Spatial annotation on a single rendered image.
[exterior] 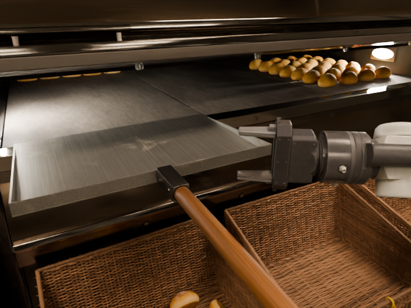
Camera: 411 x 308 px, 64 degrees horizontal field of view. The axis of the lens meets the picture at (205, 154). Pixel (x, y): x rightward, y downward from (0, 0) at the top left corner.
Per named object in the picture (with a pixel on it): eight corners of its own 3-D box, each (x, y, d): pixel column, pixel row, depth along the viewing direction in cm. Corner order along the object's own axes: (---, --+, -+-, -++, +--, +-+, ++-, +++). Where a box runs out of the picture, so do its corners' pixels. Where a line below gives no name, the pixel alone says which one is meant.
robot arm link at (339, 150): (270, 175, 63) (334, 178, 61) (273, 201, 54) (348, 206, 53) (274, 112, 58) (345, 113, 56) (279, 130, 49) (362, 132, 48)
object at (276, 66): (245, 68, 190) (246, 58, 188) (307, 62, 210) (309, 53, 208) (325, 88, 141) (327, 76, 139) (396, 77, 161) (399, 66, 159)
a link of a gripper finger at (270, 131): (238, 130, 57) (274, 131, 56) (238, 136, 54) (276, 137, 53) (238, 121, 56) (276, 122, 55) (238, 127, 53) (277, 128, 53)
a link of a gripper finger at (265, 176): (236, 176, 57) (273, 178, 56) (237, 168, 60) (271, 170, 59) (236, 184, 58) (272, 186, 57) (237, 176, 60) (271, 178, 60)
